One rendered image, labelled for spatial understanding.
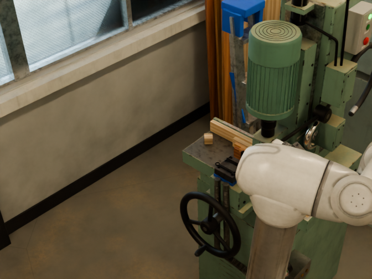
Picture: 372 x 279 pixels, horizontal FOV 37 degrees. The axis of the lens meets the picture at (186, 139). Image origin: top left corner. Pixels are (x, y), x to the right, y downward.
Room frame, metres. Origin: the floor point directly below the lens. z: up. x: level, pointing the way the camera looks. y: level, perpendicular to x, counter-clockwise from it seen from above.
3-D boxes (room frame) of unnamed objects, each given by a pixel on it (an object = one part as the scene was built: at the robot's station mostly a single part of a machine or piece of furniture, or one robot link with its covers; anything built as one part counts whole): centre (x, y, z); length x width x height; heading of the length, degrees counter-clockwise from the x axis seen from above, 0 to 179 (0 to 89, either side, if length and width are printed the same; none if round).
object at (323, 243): (1.76, -0.39, 0.35); 0.58 x 0.45 x 0.71; 136
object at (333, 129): (1.69, -0.55, 1.02); 0.09 x 0.07 x 0.12; 46
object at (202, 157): (1.59, -0.24, 0.87); 0.61 x 0.30 x 0.06; 46
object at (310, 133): (1.67, -0.49, 1.02); 0.12 x 0.03 x 0.12; 136
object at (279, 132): (1.68, -0.33, 0.99); 0.14 x 0.07 x 0.09; 136
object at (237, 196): (1.53, -0.18, 0.91); 0.15 x 0.14 x 0.09; 46
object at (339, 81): (1.72, -0.57, 1.22); 0.09 x 0.08 x 0.15; 136
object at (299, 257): (1.38, -0.40, 0.58); 0.12 x 0.08 x 0.08; 136
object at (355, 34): (1.80, -0.63, 1.40); 0.10 x 0.06 x 0.16; 136
